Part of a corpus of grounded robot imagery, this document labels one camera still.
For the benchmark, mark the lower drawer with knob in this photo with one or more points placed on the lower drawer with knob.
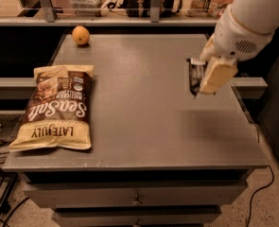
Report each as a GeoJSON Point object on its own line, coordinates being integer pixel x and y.
{"type": "Point", "coordinates": [136, 217]}

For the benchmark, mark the dark bag on shelf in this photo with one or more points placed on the dark bag on shelf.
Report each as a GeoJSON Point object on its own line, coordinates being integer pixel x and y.
{"type": "Point", "coordinates": [141, 8]}

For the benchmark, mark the grey metal shelf rail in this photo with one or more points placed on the grey metal shelf rail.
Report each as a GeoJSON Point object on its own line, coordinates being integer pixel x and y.
{"type": "Point", "coordinates": [61, 13]}

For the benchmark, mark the drawer with knob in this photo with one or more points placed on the drawer with knob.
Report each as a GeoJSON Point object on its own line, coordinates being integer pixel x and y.
{"type": "Point", "coordinates": [136, 217]}
{"type": "Point", "coordinates": [86, 195]}

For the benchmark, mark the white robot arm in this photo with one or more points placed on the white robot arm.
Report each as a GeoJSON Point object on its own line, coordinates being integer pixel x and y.
{"type": "Point", "coordinates": [256, 15]}

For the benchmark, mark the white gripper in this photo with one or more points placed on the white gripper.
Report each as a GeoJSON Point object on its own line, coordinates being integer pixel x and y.
{"type": "Point", "coordinates": [236, 41]}

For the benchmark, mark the printed snack bag background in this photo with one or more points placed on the printed snack bag background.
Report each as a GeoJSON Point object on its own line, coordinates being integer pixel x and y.
{"type": "Point", "coordinates": [208, 0]}

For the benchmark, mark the top drawer with knob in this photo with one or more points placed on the top drawer with knob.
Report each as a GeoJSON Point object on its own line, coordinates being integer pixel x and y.
{"type": "Point", "coordinates": [86, 195]}

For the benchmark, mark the grey drawer cabinet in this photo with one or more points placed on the grey drawer cabinet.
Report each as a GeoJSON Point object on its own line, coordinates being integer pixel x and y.
{"type": "Point", "coordinates": [146, 126]}

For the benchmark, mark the brown sea salt chip bag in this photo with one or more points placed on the brown sea salt chip bag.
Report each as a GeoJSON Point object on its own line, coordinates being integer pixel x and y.
{"type": "Point", "coordinates": [57, 115]}

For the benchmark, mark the black rxbar chocolate bar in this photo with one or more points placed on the black rxbar chocolate bar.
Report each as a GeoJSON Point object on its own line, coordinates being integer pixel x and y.
{"type": "Point", "coordinates": [196, 73]}

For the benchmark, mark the orange fruit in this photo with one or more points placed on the orange fruit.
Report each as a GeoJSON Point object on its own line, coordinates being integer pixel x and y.
{"type": "Point", "coordinates": [80, 35]}

